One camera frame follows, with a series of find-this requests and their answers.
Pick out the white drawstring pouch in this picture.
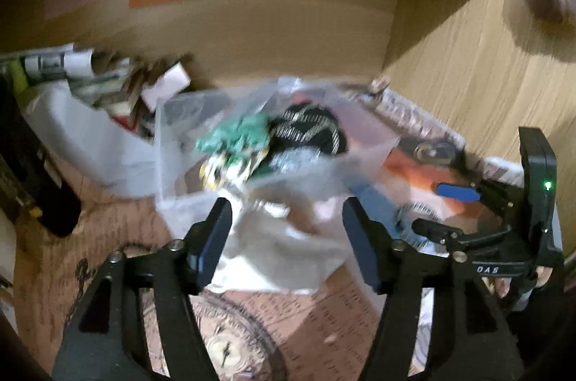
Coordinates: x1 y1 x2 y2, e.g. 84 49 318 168
207 189 348 295

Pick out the black cap with striped trim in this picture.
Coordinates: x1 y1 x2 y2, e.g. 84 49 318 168
267 102 348 158

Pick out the green knitted cloth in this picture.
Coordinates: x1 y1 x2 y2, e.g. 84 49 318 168
195 113 270 165

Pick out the black round gadget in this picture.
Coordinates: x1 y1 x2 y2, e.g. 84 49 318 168
399 138 462 167

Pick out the dark glass bottle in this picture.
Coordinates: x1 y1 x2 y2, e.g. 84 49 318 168
1 80 82 238

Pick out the clear plastic storage box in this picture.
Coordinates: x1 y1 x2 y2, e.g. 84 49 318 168
154 78 399 232

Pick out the white plastic bag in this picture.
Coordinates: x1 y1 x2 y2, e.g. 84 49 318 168
22 82 155 198

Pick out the floral patterned cloth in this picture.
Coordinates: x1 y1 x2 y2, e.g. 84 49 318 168
199 149 267 190

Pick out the small white box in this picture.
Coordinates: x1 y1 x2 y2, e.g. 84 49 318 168
141 62 190 112

